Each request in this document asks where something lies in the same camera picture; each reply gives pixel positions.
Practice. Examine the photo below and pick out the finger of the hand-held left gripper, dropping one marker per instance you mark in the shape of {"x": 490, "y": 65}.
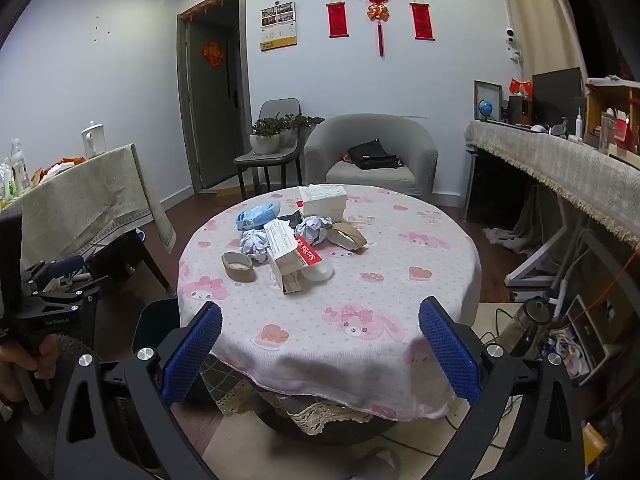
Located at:
{"x": 67, "y": 265}
{"x": 75, "y": 290}

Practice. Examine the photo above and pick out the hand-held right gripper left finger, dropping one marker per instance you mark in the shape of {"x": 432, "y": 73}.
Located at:
{"x": 195, "y": 350}

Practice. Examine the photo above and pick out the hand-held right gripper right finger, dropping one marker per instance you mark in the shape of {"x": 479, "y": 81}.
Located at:
{"x": 447, "y": 355}

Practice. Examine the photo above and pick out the clear plastic container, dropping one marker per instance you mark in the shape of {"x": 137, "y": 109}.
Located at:
{"x": 318, "y": 271}

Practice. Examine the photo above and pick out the blue tissue pack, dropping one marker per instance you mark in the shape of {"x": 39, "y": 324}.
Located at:
{"x": 257, "y": 215}

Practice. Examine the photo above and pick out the person's left hand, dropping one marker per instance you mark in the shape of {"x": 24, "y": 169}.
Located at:
{"x": 27, "y": 360}

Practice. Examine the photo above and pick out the table with lace cloth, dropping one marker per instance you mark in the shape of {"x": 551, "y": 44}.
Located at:
{"x": 85, "y": 200}

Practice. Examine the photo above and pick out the glass teapot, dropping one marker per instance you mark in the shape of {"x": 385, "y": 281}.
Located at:
{"x": 525, "y": 327}

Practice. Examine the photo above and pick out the dark wooden table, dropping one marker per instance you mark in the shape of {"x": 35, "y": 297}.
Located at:
{"x": 155, "y": 265}

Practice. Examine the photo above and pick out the pink printed tablecloth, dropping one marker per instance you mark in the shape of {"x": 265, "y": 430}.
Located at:
{"x": 400, "y": 285}

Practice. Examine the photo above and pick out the brown cardboard tape roll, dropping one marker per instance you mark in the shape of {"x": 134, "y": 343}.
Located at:
{"x": 239, "y": 271}
{"x": 347, "y": 236}

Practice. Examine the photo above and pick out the orange snack packet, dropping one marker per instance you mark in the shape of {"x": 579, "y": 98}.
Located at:
{"x": 57, "y": 169}

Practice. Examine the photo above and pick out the beige floor mat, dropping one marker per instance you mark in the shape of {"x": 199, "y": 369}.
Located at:
{"x": 410, "y": 452}

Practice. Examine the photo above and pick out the clear plastic bottle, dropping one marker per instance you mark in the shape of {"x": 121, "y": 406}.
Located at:
{"x": 18, "y": 167}
{"x": 6, "y": 180}

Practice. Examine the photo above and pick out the crumpled paper ball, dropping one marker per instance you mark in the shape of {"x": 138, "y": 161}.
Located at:
{"x": 315, "y": 230}
{"x": 254, "y": 246}

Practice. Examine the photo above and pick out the white kettle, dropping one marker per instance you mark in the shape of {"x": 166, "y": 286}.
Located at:
{"x": 93, "y": 141}

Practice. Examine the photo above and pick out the white carton box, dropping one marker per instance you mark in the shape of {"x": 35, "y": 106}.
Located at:
{"x": 280, "y": 242}

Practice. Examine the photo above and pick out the cream lace cloth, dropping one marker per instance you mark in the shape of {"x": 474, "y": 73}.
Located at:
{"x": 320, "y": 417}

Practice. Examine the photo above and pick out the grey drape cloth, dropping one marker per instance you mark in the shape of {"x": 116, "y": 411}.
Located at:
{"x": 520, "y": 230}

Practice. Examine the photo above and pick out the grey storage crate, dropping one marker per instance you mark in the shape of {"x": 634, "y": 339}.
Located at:
{"x": 590, "y": 330}

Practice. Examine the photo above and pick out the red and white box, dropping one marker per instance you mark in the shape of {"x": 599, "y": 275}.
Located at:
{"x": 306, "y": 252}

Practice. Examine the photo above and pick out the black plastic wrapper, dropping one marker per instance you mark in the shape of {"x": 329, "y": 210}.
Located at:
{"x": 290, "y": 218}

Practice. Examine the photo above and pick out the white tissue box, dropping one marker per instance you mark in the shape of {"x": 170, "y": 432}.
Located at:
{"x": 322, "y": 201}

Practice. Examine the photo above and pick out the grey armchair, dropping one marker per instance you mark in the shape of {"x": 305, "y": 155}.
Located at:
{"x": 415, "y": 155}

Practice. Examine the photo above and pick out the dark grey door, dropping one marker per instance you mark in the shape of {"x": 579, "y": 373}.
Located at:
{"x": 215, "y": 120}

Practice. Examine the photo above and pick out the black bag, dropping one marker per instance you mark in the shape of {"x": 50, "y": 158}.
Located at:
{"x": 375, "y": 155}

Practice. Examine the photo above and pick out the beige lace desk cloth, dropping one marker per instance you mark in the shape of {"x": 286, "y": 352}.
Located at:
{"x": 550, "y": 160}

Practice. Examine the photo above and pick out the potted green plant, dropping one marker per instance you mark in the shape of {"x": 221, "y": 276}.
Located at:
{"x": 307, "y": 127}
{"x": 289, "y": 132}
{"x": 265, "y": 140}

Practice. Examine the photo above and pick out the white computer mouse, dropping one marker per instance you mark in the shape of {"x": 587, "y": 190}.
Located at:
{"x": 539, "y": 129}

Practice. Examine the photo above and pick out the blue globe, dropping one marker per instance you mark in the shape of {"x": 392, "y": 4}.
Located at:
{"x": 485, "y": 108}

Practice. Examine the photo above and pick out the red diamond door decoration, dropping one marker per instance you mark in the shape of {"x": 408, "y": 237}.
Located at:
{"x": 212, "y": 55}

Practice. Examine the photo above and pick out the wooden speaker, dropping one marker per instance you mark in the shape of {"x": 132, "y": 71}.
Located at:
{"x": 520, "y": 110}

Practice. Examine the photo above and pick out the small white bottle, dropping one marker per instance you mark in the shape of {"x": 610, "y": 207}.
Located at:
{"x": 578, "y": 127}

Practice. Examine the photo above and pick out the clear drinking glass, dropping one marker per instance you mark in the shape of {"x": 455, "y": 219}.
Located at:
{"x": 607, "y": 135}

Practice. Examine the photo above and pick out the small red flags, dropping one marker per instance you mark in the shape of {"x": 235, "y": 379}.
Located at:
{"x": 520, "y": 86}

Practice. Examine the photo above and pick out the black monitor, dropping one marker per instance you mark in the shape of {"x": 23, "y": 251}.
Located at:
{"x": 557, "y": 97}

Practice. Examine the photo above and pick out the red door fringe banner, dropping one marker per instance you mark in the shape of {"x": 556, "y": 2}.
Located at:
{"x": 200, "y": 9}

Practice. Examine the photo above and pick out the cardboard box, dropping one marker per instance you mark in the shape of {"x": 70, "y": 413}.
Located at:
{"x": 600, "y": 97}

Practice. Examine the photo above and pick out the beige curtain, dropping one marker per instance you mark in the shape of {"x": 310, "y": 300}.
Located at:
{"x": 540, "y": 15}

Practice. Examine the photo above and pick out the white desk frame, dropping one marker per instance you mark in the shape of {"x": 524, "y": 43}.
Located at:
{"x": 537, "y": 260}

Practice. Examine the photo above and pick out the picture frame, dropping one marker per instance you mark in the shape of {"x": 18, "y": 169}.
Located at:
{"x": 492, "y": 91}

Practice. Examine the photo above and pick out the white security camera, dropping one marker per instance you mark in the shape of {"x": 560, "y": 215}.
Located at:
{"x": 513, "y": 45}

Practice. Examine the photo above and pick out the wall calendar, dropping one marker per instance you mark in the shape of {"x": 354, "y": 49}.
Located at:
{"x": 278, "y": 27}

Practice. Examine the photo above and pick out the red wall scroll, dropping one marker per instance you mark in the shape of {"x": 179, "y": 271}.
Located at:
{"x": 422, "y": 19}
{"x": 337, "y": 17}

